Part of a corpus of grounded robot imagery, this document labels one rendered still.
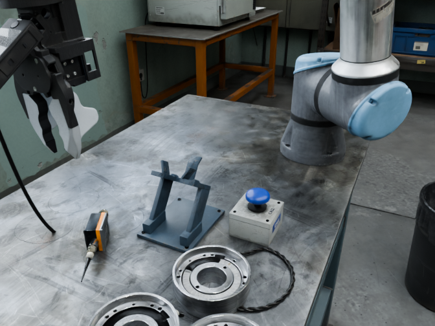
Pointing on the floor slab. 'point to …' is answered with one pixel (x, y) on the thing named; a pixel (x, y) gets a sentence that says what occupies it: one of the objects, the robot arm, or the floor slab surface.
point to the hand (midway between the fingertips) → (59, 149)
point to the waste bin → (423, 251)
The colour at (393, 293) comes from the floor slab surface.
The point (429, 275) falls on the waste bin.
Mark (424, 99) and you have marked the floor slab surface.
